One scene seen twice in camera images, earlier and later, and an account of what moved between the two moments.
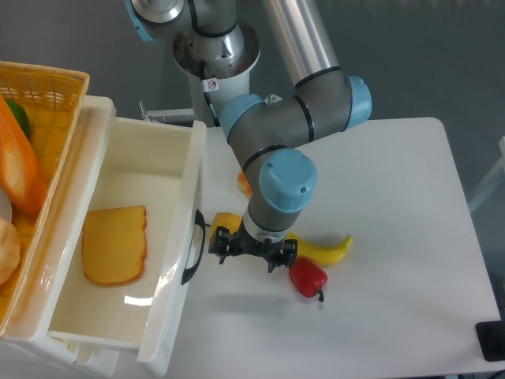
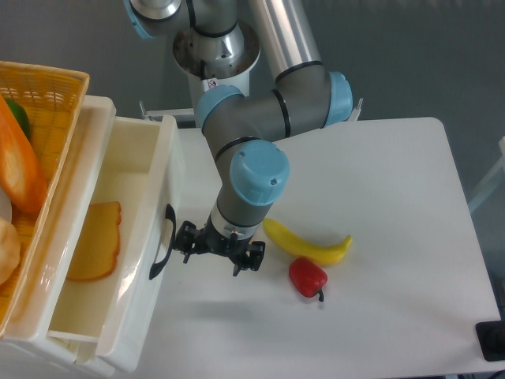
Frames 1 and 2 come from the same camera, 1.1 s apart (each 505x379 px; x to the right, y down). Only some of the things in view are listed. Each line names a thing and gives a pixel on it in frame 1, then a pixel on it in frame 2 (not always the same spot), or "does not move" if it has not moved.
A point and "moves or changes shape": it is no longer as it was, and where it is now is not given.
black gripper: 224,242 -> 211,242
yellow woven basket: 53,98 does not move
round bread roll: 9,249 does not move
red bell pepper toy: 307,278 does not move
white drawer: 124,211 moves or changes shape
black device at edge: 491,339 does not move
